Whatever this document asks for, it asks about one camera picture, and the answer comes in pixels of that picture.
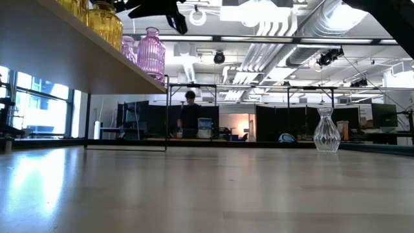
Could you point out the silver ventilation duct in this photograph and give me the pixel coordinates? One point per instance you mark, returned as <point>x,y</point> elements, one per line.
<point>323,29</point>

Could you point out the black monitor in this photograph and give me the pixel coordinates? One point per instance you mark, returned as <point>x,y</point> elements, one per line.
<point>136,113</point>
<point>384,115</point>

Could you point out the pink wavy-ribbed bulb vase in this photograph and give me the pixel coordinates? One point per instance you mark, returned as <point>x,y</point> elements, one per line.
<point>127,48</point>

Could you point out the blue white round object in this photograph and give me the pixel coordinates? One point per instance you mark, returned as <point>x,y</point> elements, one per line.
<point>287,138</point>

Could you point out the black overhead crossbar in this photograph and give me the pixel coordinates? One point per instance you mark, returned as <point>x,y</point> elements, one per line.
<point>258,39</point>

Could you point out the large yellow ribbed vase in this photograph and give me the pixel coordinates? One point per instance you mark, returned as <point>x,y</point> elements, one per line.
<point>76,9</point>

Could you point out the black ceiling dome camera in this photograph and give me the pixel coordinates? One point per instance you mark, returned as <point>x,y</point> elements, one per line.
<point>219,57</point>

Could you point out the white cylinder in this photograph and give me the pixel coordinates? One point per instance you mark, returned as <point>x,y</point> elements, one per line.
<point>97,129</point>

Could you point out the person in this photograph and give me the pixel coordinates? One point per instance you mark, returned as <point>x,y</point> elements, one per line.
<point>191,113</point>

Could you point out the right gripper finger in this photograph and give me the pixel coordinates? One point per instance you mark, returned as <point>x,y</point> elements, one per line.
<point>155,8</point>
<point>119,4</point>

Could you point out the light wooden board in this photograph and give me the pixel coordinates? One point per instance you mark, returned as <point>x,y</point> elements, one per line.
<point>64,48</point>

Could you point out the tan cardboard box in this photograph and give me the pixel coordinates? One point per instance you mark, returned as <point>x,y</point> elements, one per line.
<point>343,129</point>

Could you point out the small yellow ribbed vase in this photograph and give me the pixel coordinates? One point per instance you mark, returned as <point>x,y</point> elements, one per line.
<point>105,26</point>

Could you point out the black room divider panels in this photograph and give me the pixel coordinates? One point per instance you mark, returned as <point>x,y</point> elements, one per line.
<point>275,123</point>

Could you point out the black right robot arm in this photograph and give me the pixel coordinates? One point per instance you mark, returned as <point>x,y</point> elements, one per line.
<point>388,16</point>

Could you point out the pink ribbed bottle vase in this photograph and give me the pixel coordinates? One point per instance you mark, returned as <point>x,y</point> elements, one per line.
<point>151,55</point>

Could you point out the black ceiling spotlight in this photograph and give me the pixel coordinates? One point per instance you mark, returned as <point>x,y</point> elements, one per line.
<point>328,57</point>

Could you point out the black background table frame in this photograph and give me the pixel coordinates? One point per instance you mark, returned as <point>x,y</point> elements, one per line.
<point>310,87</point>

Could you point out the tiny clear glass vase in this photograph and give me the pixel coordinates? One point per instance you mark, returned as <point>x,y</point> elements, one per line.
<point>326,136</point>

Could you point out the large bright window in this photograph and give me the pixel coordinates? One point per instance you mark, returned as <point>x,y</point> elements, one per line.
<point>42,113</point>

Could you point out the blue and white box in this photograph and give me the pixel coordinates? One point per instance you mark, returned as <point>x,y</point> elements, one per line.
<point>204,127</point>

